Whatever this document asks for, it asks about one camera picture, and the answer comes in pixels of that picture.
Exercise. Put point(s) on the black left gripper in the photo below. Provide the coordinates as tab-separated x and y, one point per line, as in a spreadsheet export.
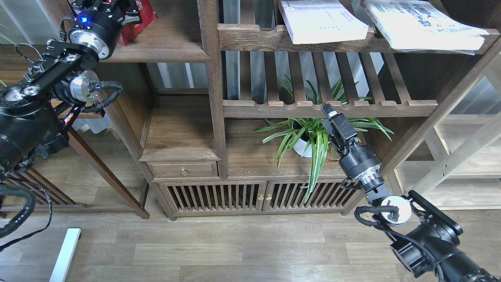
98	25

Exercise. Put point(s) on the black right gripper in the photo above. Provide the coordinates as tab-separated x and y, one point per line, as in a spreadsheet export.
359	163

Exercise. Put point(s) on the white book Chinese title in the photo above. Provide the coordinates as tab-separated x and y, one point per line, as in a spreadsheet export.
410	25

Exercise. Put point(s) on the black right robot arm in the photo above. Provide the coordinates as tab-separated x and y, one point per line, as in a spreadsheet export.
424	239

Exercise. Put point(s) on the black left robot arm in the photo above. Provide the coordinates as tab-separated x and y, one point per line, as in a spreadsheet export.
38	111

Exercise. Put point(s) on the green spider plant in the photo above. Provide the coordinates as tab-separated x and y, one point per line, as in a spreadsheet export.
312	131

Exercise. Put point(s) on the white plant pot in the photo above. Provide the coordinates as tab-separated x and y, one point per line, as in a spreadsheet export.
301	147

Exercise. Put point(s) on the pale purple white book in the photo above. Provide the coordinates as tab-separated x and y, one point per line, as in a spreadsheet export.
320	21

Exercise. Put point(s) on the dark wooden bookshelf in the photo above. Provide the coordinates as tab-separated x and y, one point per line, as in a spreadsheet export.
207	72

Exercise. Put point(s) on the white metal bar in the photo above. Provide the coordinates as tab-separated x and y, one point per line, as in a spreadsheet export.
62	265

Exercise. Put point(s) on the light wooden shelf frame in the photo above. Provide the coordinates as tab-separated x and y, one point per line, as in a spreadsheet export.
457	166

